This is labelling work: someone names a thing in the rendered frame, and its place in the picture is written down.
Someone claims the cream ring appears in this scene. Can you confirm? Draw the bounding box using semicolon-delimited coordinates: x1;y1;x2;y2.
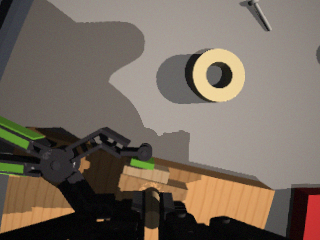
189;49;245;103

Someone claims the light brown wooden board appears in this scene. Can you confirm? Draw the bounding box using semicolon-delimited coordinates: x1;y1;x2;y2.
0;127;275;233

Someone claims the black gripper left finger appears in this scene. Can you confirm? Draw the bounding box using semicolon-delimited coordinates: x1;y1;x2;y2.
0;191;146;240

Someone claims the grey metal screw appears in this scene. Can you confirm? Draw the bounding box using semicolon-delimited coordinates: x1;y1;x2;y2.
250;0;272;31

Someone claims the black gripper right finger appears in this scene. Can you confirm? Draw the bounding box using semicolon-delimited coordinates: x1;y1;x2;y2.
158;192;293;240

